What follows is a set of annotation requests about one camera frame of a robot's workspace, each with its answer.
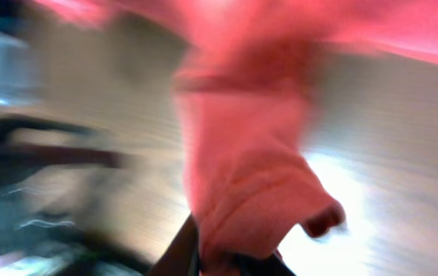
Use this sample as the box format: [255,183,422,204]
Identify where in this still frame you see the red orange t-shirt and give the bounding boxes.
[44,0,438,275]

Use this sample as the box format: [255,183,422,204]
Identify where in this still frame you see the black patterned shirt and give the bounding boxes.
[0,114,151,275]

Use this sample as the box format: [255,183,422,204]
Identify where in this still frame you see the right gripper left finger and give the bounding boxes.
[146,215,198,276]

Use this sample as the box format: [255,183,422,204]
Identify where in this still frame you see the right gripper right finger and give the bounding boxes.
[237,253,295,276]

